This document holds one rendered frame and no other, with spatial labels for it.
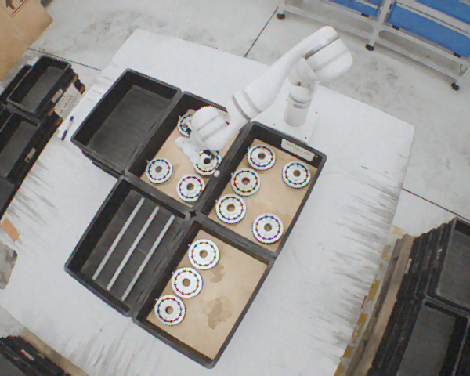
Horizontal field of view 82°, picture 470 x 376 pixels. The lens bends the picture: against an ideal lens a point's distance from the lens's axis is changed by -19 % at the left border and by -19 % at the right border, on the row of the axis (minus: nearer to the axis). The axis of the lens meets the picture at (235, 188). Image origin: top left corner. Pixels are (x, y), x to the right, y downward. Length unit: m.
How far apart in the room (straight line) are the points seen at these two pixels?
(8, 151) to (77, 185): 0.94
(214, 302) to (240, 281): 0.11
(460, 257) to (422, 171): 0.86
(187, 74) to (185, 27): 1.38
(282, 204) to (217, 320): 0.46
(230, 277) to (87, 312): 0.61
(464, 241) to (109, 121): 1.80
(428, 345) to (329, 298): 0.74
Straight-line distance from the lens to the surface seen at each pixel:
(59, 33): 3.56
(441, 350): 1.86
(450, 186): 2.54
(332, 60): 0.69
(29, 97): 2.34
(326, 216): 1.31
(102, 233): 1.24
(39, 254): 1.53
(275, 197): 1.17
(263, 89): 0.71
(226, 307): 1.10
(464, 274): 1.81
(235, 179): 1.15
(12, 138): 2.38
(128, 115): 1.41
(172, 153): 1.26
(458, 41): 2.82
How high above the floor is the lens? 1.93
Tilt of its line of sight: 69 degrees down
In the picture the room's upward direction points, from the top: 5 degrees counter-clockwise
